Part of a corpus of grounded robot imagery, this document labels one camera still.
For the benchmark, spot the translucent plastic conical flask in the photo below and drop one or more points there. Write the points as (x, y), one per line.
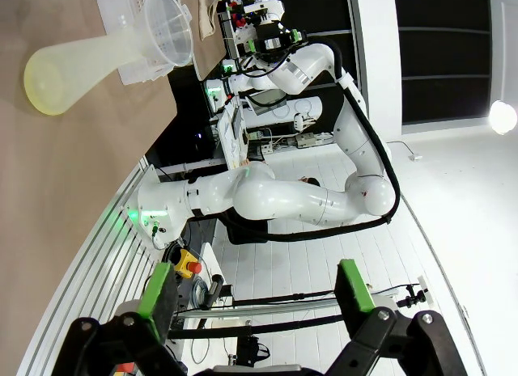
(60, 77)

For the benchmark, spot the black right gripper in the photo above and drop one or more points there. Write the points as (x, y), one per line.
(275, 40)

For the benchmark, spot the white perforated plastic basket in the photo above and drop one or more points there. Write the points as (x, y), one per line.
(133, 74)

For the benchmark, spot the yellow emergency stop button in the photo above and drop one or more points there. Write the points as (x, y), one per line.
(188, 264)

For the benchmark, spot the aluminium profile table frame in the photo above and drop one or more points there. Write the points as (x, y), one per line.
(101, 250)

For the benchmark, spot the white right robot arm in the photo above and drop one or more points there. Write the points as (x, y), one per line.
(275, 198)

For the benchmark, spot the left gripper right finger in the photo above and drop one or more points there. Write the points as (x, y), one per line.
(356, 287)

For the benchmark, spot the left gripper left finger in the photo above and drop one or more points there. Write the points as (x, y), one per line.
(158, 303)

